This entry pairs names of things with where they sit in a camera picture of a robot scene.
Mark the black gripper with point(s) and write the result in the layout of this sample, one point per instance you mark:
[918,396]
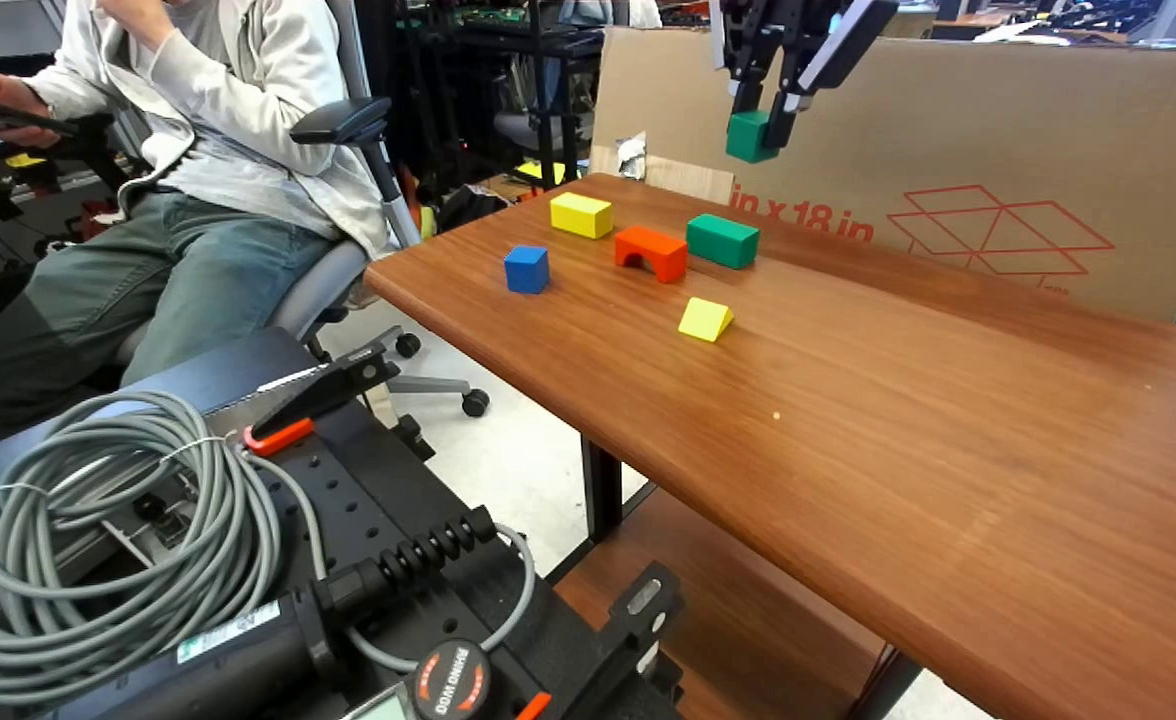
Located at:
[816,45]

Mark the green square block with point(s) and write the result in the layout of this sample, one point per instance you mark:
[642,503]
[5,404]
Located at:
[744,136]

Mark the blue cube block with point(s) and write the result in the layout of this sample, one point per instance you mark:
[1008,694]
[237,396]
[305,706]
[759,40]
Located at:
[527,269]

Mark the green rectangular block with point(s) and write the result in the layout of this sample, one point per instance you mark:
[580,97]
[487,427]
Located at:
[720,242]

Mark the orange arch block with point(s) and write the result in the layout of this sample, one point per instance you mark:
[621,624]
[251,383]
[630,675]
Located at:
[652,249]

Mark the yellow rectangular block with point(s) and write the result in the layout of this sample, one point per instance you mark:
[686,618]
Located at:
[580,215]

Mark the yellow triangular block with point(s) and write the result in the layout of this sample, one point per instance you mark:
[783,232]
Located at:
[704,320]

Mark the cardboard box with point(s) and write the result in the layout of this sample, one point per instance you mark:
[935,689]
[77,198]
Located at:
[1046,165]

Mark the grey office chair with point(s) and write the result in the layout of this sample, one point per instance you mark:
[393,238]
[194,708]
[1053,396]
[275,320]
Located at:
[333,282]

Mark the wooden table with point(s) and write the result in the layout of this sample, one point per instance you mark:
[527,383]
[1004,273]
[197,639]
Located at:
[966,464]

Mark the seated person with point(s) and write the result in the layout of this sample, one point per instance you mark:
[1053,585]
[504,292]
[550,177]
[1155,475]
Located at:
[225,215]

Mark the left orange black clamp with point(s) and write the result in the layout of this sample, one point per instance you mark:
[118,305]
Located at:
[284,411]

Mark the black emergency stop button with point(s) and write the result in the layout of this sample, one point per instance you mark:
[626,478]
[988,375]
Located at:
[455,683]

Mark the black mounting base plate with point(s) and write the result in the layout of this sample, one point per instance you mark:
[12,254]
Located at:
[154,568]

